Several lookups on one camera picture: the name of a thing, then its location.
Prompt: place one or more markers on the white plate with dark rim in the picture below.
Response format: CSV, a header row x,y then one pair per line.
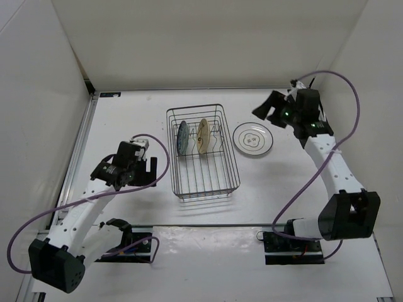
x,y
252,139

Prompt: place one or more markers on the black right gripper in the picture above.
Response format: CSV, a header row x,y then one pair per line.
x,y
274,100

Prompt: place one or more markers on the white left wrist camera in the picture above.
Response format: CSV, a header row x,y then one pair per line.
x,y
141,142

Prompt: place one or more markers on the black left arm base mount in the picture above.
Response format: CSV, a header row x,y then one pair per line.
x,y
137,245

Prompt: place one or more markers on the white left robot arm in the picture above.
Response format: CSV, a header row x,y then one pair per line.
x,y
62,257

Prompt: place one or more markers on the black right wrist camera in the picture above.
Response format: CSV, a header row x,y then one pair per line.
x,y
307,101

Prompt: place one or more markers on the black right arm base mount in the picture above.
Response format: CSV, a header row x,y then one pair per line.
x,y
283,251

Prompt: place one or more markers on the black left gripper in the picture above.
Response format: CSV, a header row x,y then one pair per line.
x,y
146,177

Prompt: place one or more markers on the green blue patterned plate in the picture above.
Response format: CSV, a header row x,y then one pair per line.
x,y
182,138

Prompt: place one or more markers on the cream beige plate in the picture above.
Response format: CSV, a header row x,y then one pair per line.
x,y
203,136

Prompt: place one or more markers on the grey wire dish rack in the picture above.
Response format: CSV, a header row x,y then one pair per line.
x,y
197,176

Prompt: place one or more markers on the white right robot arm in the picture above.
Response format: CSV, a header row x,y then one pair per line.
x,y
351,211

